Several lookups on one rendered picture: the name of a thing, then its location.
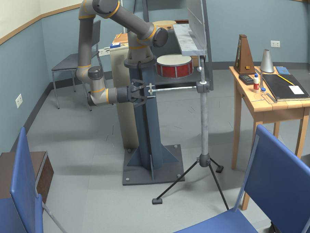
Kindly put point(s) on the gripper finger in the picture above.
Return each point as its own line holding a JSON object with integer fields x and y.
{"x": 140, "y": 101}
{"x": 139, "y": 85}

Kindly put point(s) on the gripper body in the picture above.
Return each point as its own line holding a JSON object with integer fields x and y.
{"x": 123, "y": 94}

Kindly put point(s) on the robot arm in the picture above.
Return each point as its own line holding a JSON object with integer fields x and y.
{"x": 84, "y": 43}

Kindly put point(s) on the white wing screw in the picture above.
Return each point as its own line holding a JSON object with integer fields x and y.
{"x": 174, "y": 89}

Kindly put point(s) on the thin grey stand shaft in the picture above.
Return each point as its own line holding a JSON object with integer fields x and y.
{"x": 201, "y": 75}

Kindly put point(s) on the dark grey clamp collar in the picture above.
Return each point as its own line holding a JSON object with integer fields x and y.
{"x": 202, "y": 87}

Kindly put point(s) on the grey metal stand desk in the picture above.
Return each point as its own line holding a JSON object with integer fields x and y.
{"x": 189, "y": 41}

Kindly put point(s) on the grey music stand tripod tube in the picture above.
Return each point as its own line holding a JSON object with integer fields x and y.
{"x": 204, "y": 121}

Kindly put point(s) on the yellow pencil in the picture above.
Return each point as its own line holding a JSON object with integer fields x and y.
{"x": 285, "y": 79}

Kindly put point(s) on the beige cabinet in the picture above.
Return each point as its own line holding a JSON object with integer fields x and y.
{"x": 121, "y": 97}

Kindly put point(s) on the red drum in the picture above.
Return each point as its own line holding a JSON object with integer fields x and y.
{"x": 174, "y": 70}

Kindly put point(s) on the blue and white box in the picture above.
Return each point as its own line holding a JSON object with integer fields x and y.
{"x": 115, "y": 45}

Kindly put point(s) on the wooden box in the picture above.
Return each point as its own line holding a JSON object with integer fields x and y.
{"x": 122, "y": 38}

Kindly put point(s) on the grey chair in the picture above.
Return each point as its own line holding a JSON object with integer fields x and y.
{"x": 65, "y": 63}

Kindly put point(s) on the tan round drum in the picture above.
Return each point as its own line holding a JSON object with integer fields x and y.
{"x": 164, "y": 23}

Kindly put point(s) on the brown flat box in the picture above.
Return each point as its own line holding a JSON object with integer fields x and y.
{"x": 181, "y": 21}

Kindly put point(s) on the black tuner device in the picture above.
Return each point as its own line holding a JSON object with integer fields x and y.
{"x": 246, "y": 79}

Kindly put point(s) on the brown metronome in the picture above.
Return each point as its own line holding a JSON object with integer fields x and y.
{"x": 243, "y": 58}

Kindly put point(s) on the white bottle red label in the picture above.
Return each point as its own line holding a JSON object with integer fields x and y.
{"x": 256, "y": 85}

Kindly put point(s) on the small jar blue lid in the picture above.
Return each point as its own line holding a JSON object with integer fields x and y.
{"x": 263, "y": 91}

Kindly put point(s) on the blue chair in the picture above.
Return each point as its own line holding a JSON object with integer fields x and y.
{"x": 278, "y": 174}
{"x": 24, "y": 174}

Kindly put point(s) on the silver cone mute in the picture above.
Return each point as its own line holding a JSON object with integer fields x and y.
{"x": 267, "y": 63}

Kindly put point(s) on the metal ruler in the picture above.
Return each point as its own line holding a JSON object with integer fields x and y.
{"x": 270, "y": 99}

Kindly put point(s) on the wooden table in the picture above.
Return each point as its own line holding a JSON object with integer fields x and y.
{"x": 273, "y": 111}

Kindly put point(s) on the brown wooden crate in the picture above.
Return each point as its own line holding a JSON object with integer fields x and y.
{"x": 14, "y": 174}

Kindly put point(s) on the black folder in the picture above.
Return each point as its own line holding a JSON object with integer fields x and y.
{"x": 281, "y": 88}

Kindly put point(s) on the small blue book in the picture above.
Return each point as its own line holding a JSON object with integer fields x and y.
{"x": 282, "y": 70}

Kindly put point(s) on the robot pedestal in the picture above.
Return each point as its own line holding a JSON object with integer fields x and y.
{"x": 145, "y": 126}

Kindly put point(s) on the white wall socket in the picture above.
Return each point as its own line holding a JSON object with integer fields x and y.
{"x": 103, "y": 52}
{"x": 19, "y": 101}
{"x": 275, "y": 44}

